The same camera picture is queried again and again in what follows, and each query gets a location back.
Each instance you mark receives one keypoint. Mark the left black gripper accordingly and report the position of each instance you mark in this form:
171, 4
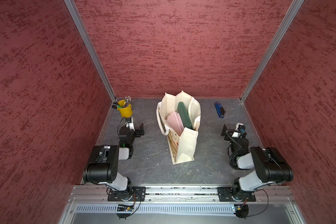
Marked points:
138, 131

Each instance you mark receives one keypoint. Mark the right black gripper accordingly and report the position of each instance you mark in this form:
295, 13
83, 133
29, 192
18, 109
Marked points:
227, 133

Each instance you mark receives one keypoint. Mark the cream floral canvas tote bag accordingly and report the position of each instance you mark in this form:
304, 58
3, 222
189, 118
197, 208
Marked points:
182, 148

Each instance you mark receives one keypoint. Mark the green pencil case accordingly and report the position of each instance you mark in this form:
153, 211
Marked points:
184, 116

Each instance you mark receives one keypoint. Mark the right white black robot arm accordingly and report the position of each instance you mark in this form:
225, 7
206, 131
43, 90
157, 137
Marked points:
267, 164

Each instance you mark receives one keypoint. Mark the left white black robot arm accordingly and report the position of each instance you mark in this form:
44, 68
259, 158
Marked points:
102, 167

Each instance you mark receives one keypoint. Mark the pink pencil case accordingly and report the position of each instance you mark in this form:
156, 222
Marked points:
174, 121

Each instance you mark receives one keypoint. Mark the blue stapler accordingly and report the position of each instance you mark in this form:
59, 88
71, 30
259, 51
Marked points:
220, 110

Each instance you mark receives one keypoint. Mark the yellow cup with pens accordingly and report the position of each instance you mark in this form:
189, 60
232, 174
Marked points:
124, 106

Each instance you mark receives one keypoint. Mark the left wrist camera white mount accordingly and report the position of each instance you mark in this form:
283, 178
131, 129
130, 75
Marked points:
129, 123

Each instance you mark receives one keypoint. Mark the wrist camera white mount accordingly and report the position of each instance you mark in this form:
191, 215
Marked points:
239, 131
129, 123

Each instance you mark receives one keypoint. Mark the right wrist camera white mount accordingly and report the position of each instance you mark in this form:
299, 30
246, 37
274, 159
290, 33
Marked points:
239, 131

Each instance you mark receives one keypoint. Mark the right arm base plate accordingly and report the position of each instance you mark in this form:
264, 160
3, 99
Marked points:
229, 194

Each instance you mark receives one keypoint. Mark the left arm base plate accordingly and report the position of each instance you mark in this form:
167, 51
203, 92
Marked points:
132, 194

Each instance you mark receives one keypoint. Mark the aluminium front rail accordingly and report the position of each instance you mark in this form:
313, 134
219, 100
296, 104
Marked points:
180, 194

